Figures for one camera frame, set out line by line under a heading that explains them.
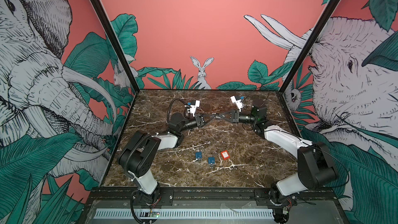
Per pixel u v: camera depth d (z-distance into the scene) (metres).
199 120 0.73
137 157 0.47
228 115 0.76
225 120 0.77
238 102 0.76
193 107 0.78
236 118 0.71
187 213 0.70
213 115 0.77
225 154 0.87
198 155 0.87
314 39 0.89
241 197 0.75
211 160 0.84
